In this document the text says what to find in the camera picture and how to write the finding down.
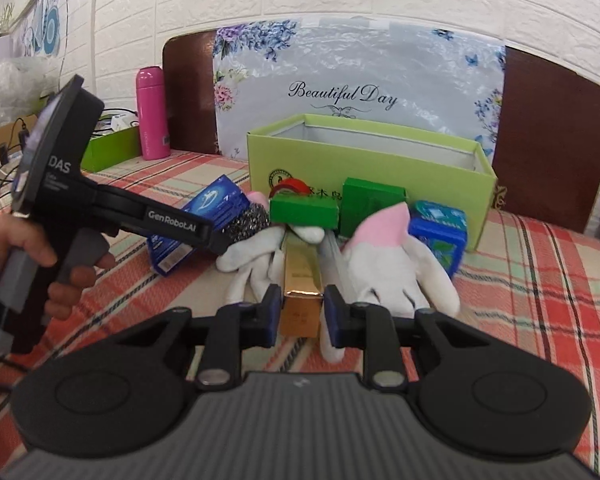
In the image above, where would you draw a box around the clear plastic bag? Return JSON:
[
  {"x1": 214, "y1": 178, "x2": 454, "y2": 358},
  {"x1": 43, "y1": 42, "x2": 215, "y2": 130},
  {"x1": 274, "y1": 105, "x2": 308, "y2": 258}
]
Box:
[{"x1": 0, "y1": 56, "x2": 48, "y2": 113}]

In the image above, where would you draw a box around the bright green small box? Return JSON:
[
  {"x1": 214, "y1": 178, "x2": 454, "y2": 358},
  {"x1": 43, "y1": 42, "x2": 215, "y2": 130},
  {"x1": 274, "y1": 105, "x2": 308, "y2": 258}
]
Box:
[{"x1": 269, "y1": 194, "x2": 340, "y2": 234}]

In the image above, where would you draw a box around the white glove pink cuff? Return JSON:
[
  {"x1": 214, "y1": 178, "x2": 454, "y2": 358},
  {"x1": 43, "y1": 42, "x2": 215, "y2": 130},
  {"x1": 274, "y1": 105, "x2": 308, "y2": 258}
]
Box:
[
  {"x1": 216, "y1": 189, "x2": 327, "y2": 307},
  {"x1": 321, "y1": 204, "x2": 462, "y2": 364}
]

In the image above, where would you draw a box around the pink bottle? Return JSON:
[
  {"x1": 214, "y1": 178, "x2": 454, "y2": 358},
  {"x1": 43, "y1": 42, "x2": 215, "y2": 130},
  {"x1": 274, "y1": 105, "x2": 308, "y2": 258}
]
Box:
[{"x1": 135, "y1": 66, "x2": 172, "y2": 160}]

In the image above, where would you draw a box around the person's left hand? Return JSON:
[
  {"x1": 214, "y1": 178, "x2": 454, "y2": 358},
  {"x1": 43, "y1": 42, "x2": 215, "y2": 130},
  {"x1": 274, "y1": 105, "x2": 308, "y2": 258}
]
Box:
[{"x1": 0, "y1": 216, "x2": 117, "y2": 322}]

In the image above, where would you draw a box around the blue wall sticker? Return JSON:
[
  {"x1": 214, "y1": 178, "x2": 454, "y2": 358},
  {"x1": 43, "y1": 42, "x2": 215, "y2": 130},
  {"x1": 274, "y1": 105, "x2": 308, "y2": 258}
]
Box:
[{"x1": 21, "y1": 0, "x2": 65, "y2": 57}]

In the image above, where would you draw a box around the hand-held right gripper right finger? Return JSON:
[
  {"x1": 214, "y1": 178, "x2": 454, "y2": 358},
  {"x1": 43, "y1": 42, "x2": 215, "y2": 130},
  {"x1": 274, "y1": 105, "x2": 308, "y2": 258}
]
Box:
[{"x1": 323, "y1": 284, "x2": 493, "y2": 392}]

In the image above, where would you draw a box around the red tape roll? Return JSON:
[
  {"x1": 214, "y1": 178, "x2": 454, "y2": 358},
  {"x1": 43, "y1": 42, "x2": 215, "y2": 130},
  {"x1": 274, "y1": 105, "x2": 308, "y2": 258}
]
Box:
[{"x1": 268, "y1": 177, "x2": 312, "y2": 202}]

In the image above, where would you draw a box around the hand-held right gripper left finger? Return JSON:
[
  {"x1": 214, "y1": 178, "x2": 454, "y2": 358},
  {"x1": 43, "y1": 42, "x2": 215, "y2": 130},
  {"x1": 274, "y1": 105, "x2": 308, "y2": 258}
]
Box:
[{"x1": 107, "y1": 284, "x2": 284, "y2": 392}]

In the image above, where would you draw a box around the small lime green box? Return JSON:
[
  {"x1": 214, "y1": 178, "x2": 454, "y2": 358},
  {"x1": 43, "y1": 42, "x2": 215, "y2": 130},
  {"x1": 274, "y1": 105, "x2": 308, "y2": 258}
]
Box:
[{"x1": 82, "y1": 124, "x2": 144, "y2": 174}]

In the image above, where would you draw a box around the large lime green cardboard box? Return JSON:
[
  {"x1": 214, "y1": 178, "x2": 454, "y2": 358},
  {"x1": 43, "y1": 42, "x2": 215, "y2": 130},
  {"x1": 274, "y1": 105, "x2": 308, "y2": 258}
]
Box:
[{"x1": 246, "y1": 113, "x2": 499, "y2": 252}]

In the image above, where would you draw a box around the black cable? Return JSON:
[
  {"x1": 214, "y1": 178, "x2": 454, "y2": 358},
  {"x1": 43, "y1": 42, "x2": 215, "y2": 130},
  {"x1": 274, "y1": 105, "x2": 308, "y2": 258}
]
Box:
[{"x1": 0, "y1": 117, "x2": 33, "y2": 178}]

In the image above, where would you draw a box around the gold rectangular box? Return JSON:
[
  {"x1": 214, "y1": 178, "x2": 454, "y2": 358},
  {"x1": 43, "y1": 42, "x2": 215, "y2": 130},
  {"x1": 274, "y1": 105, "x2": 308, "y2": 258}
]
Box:
[{"x1": 279, "y1": 231, "x2": 327, "y2": 339}]

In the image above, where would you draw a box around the dark green box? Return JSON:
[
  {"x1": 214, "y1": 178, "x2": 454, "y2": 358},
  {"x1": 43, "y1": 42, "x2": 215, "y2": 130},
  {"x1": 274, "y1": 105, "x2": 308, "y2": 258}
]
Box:
[{"x1": 340, "y1": 177, "x2": 407, "y2": 239}]

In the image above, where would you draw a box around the brown wooden board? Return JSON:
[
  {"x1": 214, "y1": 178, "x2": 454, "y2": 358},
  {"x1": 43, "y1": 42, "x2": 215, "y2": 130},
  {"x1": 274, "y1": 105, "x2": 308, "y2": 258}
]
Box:
[{"x1": 162, "y1": 29, "x2": 600, "y2": 234}]

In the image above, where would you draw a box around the blue mint gum container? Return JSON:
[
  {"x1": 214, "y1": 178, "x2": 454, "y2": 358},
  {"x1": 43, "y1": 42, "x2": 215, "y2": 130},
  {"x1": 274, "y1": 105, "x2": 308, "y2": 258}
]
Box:
[{"x1": 408, "y1": 200, "x2": 469, "y2": 279}]

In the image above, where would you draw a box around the white charger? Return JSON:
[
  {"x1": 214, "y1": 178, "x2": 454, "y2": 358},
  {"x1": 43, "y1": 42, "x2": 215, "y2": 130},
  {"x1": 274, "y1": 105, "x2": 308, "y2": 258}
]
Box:
[{"x1": 110, "y1": 112, "x2": 141, "y2": 132}]

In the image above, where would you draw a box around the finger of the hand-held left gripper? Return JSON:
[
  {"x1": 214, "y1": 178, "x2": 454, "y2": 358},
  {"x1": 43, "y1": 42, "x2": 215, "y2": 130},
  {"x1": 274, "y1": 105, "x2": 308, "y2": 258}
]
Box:
[{"x1": 201, "y1": 222, "x2": 232, "y2": 257}]

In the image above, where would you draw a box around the blue printed carton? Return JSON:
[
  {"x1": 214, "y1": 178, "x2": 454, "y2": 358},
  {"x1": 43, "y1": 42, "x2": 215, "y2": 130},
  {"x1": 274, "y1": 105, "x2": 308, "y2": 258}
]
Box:
[{"x1": 147, "y1": 174, "x2": 251, "y2": 277}]

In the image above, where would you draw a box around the floral printed plastic sheet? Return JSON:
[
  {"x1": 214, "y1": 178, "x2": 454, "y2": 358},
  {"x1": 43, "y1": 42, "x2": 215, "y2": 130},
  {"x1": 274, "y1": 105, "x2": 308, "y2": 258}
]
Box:
[{"x1": 212, "y1": 20, "x2": 507, "y2": 162}]

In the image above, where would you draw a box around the potted plant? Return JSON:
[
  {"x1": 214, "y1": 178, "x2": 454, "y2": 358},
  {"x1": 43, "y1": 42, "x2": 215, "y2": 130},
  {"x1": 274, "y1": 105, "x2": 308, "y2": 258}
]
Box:
[{"x1": 0, "y1": 4, "x2": 17, "y2": 57}]

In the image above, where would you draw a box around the steel wool scrubber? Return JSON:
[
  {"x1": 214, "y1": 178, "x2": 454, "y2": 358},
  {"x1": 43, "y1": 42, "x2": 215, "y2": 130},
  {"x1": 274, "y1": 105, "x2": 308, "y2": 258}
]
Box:
[{"x1": 220, "y1": 204, "x2": 272, "y2": 247}]

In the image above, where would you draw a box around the plaid tablecloth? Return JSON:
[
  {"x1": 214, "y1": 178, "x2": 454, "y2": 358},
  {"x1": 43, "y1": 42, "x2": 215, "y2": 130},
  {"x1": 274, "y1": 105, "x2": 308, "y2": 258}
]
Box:
[{"x1": 0, "y1": 149, "x2": 600, "y2": 463}]

